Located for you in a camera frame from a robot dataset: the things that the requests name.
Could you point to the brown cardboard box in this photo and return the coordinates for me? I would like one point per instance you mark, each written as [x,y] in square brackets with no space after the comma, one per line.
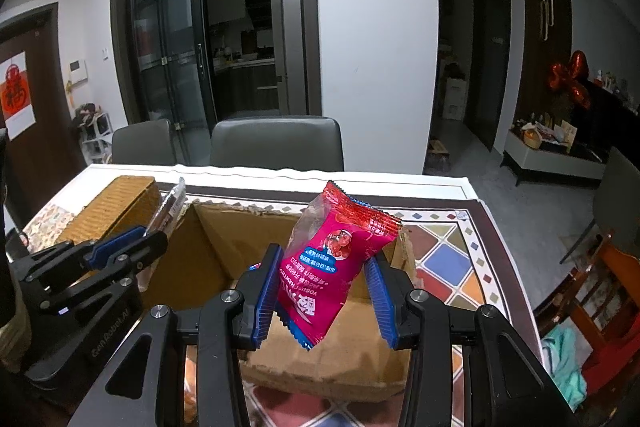
[220,237]

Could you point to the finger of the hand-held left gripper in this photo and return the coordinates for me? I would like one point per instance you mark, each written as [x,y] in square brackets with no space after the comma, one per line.
[130,257]
[115,247]

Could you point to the dark room door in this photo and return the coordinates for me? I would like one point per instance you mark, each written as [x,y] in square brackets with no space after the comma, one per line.
[487,57]

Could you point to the dark wooden door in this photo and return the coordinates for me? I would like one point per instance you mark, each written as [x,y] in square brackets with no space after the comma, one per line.
[45,107]

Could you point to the red and white door poster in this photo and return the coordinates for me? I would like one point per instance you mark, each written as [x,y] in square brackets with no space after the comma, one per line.
[15,97]

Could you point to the white carton box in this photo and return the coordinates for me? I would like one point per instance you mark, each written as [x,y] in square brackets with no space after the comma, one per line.
[455,102]

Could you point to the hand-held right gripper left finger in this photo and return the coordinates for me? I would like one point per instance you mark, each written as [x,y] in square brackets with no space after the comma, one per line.
[265,302]

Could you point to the low white cabinet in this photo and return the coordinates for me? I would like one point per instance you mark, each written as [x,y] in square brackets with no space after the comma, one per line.
[550,164]

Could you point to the white wall intercom panel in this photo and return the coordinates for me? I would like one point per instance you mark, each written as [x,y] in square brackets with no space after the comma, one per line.
[78,71]

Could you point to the glass sliding door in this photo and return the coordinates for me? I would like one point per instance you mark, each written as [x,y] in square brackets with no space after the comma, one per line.
[160,32]

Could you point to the silver refrigerator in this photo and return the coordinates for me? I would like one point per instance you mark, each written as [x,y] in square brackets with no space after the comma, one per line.
[287,22]

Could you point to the clear dark snack packet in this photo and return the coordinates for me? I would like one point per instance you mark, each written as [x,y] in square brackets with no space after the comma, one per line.
[172,207]

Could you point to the grey dining chair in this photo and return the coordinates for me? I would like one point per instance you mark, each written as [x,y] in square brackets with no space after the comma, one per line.
[620,192]
[142,142]
[277,142]

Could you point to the teal cloth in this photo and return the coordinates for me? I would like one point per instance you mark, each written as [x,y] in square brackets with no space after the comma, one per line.
[565,357]

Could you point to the round orange basket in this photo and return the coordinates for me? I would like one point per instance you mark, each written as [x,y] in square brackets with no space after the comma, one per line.
[531,138]

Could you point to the red foil balloon bow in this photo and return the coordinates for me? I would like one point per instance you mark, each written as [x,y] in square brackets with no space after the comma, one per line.
[565,79]

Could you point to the white shoe rack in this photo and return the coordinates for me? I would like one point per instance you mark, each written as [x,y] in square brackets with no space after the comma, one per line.
[95,137]

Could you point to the red garment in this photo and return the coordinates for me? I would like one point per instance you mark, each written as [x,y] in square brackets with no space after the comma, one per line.
[615,357]

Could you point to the black range hood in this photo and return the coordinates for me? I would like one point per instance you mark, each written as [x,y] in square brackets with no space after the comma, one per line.
[259,9]

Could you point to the woven lidded basket box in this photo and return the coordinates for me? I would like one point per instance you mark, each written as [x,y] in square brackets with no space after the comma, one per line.
[115,202]

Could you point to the wooden chair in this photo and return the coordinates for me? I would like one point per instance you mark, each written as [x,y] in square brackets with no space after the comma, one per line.
[610,257]

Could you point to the pink snack packet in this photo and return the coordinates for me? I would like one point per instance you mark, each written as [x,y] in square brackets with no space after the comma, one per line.
[330,267]

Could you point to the beige standing card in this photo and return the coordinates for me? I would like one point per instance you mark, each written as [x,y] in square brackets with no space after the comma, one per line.
[565,134]

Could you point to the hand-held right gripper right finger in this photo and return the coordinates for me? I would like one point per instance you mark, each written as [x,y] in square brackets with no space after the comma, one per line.
[380,307]

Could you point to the dark sideboard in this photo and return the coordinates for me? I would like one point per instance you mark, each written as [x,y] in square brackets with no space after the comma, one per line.
[610,117]

